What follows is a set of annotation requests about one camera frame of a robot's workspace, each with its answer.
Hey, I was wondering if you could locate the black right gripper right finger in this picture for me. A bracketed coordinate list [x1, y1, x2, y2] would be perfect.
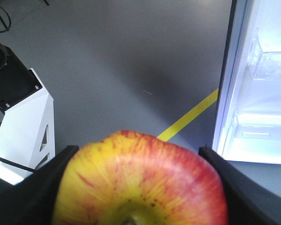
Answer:
[198, 146, 281, 225]

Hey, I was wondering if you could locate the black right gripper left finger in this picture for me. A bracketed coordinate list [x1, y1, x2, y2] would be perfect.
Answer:
[0, 146, 79, 225]

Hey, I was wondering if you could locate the fridge door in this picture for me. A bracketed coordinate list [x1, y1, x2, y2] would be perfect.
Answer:
[212, 0, 281, 152]

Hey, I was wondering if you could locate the red yellow apple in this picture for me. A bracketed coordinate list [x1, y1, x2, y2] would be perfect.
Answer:
[52, 130, 229, 225]

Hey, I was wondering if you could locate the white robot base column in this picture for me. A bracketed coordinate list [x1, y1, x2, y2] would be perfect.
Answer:
[0, 66, 55, 185]

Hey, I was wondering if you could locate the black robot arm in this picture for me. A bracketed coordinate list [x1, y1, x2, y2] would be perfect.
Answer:
[0, 43, 281, 225]

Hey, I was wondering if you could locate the clear lower door bin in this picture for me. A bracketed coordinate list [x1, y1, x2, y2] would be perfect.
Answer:
[216, 112, 281, 165]

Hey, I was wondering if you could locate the clear door bin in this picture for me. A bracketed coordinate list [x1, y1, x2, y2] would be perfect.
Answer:
[216, 112, 281, 165]
[247, 28, 281, 81]

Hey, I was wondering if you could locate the clear middle door bin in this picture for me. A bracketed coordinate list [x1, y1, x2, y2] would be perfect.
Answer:
[247, 28, 281, 81]

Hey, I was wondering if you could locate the black hanging cable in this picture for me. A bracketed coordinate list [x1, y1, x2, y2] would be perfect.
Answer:
[0, 0, 50, 33]

